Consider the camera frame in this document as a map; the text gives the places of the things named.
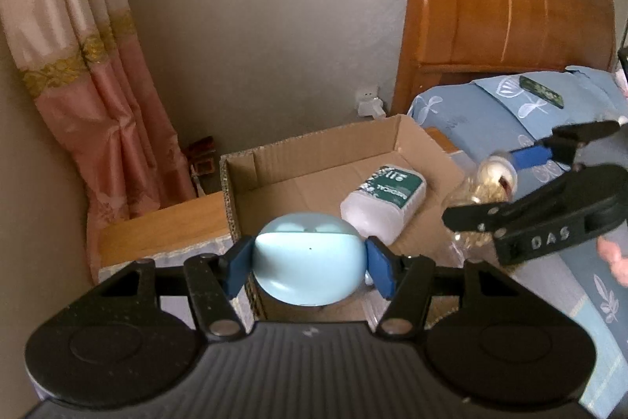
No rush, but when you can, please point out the white bottle with green label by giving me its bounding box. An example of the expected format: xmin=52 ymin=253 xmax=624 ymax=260
xmin=340 ymin=164 xmax=427 ymax=245

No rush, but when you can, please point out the light blue earbud case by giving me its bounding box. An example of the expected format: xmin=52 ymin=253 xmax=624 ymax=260
xmin=251 ymin=213 xmax=370 ymax=306

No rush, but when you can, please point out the clear bottle of yellow capsules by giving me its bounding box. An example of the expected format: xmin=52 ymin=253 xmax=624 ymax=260
xmin=442 ymin=151 xmax=521 ymax=273

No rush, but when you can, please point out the person's right hand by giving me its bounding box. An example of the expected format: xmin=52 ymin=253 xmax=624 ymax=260
xmin=597 ymin=237 xmax=628 ymax=287

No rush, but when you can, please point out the blue floral pillow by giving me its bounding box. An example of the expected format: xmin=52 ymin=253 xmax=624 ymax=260
xmin=472 ymin=66 xmax=628 ymax=184

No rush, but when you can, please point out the dark green patterned case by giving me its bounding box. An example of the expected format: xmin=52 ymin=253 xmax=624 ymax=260
xmin=519 ymin=75 xmax=566 ymax=110

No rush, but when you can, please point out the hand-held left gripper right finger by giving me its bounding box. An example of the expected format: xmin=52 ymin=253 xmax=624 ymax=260
xmin=365 ymin=236 xmax=522 ymax=337

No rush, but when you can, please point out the dark red wooden object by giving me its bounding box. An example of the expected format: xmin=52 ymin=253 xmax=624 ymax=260
xmin=185 ymin=135 xmax=217 ymax=196

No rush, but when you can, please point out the white plug adapter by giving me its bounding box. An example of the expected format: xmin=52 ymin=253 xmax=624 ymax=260
xmin=358 ymin=99 xmax=389 ymax=119

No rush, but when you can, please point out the white wall socket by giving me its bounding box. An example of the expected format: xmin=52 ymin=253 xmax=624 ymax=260
xmin=354 ymin=85 xmax=382 ymax=106

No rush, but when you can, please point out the wooden nightstand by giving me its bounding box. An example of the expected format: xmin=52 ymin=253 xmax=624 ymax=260
xmin=98 ymin=127 xmax=462 ymax=280

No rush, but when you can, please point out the blue floral bed sheet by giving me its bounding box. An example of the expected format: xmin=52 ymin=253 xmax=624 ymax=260
xmin=406 ymin=82 xmax=628 ymax=419

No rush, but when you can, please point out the pink curtain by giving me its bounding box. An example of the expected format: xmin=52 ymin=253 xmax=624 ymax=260
xmin=0 ymin=0 xmax=198 ymax=223

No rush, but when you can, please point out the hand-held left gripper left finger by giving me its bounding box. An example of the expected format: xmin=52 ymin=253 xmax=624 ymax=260
xmin=95 ymin=236 xmax=256 ymax=342

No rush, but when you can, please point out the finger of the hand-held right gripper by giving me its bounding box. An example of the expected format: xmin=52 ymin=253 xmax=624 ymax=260
xmin=513 ymin=119 xmax=620 ymax=170
xmin=442 ymin=168 xmax=584 ymax=234

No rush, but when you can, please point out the brown cardboard box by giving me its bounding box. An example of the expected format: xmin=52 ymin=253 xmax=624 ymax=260
xmin=219 ymin=113 xmax=474 ymax=326

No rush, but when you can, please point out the wooden headboard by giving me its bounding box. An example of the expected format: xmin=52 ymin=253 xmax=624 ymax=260
xmin=392 ymin=0 xmax=616 ymax=116

